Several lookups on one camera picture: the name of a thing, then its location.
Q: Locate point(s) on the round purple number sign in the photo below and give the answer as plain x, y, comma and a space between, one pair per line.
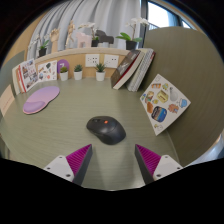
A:
62, 63

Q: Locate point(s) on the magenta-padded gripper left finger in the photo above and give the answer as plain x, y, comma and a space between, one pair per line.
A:
63, 166

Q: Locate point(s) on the dark framed window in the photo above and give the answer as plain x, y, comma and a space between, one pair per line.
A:
158, 16

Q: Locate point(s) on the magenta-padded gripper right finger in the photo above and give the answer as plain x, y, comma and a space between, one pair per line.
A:
163, 166

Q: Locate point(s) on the green desk partition panel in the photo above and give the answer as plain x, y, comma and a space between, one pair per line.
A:
193, 66
8, 66

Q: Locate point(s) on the wooden desk shelf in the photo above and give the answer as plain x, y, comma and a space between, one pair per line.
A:
76, 51

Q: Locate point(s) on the purple mouse pad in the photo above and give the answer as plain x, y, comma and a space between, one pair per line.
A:
41, 99

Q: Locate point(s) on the beige card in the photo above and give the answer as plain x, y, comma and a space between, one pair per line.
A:
6, 100

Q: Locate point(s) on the wooden hand model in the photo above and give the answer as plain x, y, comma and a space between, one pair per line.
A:
54, 36

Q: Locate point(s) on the black computer mouse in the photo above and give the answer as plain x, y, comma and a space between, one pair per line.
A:
106, 130

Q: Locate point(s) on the wooden mannequin figure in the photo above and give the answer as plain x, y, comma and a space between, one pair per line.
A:
70, 31

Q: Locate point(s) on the white wall socket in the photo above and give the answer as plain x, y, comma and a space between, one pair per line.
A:
92, 60
111, 61

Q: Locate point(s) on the white orchid in black pot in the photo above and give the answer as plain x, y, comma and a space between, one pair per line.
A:
95, 42
42, 52
131, 45

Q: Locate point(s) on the grey curtain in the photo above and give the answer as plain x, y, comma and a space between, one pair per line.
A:
106, 15

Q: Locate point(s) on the white picture card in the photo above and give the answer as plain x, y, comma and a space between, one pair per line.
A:
47, 71

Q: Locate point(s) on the small plant in white pot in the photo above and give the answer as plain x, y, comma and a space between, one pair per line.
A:
63, 76
78, 75
100, 76

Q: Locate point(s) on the white sticker sheet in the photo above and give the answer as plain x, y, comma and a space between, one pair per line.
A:
164, 104

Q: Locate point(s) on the dark horse figure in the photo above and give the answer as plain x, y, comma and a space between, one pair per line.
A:
105, 37

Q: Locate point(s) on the pink horse figure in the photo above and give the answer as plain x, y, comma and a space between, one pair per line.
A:
83, 39

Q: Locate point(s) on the red and white magazine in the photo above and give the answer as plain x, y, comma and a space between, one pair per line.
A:
28, 75

